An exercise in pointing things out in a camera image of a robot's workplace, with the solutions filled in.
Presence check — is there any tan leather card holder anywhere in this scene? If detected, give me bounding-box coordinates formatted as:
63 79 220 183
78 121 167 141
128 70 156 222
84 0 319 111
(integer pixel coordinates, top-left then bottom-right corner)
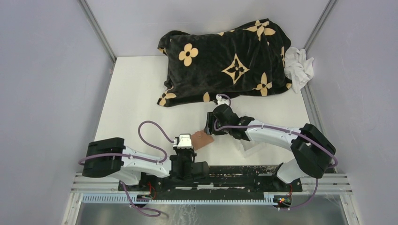
191 130 214 150

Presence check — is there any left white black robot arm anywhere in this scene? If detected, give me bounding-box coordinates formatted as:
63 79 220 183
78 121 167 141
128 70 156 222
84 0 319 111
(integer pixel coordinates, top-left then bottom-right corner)
78 134 209 191

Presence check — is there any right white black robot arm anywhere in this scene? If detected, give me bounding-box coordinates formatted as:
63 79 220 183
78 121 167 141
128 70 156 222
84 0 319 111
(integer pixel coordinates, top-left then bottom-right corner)
205 104 338 191

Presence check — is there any white plastic card tray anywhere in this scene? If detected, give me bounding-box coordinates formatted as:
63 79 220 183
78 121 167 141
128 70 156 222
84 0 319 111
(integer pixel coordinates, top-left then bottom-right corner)
238 140 266 158

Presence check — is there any black floral plush blanket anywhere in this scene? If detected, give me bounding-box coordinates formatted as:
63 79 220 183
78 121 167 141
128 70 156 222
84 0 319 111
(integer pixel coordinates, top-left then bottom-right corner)
157 19 292 107

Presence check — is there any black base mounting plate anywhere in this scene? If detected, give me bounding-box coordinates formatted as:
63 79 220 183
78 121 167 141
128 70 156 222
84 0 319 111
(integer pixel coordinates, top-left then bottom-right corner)
126 165 303 200

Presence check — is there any white crumpled cloth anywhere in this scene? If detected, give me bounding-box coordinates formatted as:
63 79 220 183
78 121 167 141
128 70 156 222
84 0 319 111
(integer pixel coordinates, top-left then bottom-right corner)
284 47 314 94

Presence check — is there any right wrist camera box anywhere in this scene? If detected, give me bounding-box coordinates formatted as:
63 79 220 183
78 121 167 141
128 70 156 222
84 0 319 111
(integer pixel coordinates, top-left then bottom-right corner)
214 95 231 106

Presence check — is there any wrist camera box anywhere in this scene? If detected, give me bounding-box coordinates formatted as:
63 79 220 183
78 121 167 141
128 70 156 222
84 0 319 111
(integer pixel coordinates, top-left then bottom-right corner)
173 134 193 150
214 95 231 106

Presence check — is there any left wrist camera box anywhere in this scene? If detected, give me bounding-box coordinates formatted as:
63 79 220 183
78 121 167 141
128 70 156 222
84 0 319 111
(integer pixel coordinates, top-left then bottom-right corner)
173 134 193 150

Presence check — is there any light blue slotted rail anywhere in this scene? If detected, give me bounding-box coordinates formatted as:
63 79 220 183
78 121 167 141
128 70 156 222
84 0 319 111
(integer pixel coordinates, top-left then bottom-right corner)
81 194 276 206

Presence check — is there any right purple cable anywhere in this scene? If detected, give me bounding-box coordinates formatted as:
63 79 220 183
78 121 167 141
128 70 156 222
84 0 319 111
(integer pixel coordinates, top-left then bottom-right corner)
213 93 338 170

